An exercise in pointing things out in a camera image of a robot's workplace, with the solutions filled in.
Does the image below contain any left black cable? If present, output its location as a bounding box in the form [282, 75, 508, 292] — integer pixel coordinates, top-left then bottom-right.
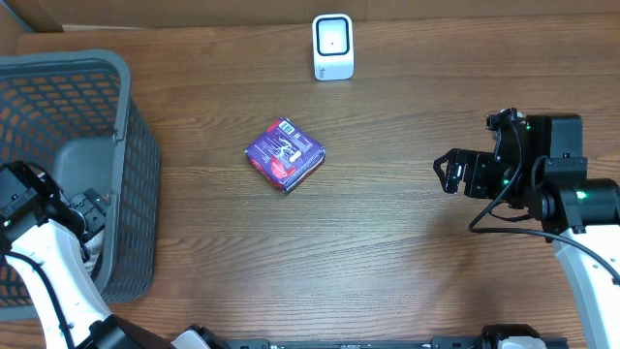
[4, 249, 77, 349]

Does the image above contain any white barcode scanner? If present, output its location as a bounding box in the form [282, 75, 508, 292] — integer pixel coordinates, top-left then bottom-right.
[312, 14, 355, 81]

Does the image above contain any black cable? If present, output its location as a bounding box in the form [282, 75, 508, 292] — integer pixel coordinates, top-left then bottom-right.
[467, 118, 620, 287]
[4, 249, 77, 349]

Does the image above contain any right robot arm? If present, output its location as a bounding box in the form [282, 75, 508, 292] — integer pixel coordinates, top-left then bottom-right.
[433, 108, 619, 348]

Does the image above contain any purple red packet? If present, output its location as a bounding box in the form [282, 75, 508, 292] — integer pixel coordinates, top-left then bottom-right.
[244, 117, 326, 194]

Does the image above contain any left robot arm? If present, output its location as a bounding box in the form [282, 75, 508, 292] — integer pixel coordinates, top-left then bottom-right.
[1, 161, 226, 349]

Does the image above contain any right black cable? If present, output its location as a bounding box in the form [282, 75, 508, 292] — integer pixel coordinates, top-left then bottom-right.
[467, 118, 620, 287]

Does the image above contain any grey plastic basket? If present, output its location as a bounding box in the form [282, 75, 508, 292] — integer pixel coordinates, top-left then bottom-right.
[1, 49, 161, 303]

